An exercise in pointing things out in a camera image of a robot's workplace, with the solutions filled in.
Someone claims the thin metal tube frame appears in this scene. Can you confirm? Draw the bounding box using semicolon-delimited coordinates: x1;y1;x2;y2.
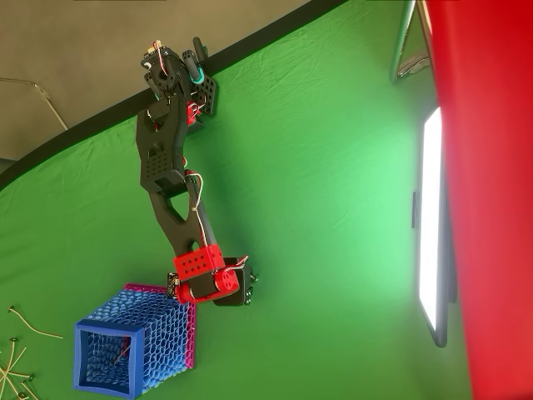
0;77;69;131

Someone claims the black monitor on stand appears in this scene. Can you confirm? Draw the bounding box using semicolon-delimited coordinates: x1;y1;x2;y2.
411;106;459;349

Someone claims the chrome tube stand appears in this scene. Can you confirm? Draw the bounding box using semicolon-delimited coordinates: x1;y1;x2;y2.
389;0;434;84

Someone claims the blue and pink lattice basket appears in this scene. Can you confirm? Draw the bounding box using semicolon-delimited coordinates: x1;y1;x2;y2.
73;282;197;399

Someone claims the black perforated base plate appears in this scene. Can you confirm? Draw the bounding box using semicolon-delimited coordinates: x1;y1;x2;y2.
192;73;220;118

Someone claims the large red plastic part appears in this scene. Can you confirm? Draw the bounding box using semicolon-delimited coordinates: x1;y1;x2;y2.
423;0;533;400

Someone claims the green table cloth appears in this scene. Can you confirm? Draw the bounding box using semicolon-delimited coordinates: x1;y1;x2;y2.
0;0;474;400

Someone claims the white and red servo cable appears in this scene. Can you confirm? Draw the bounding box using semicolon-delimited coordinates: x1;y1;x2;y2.
185;168;209;251
222;254;250;272
152;40;168;78

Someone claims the black clamp with teal ring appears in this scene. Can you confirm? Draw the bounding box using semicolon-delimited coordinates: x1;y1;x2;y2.
182;36;209;85

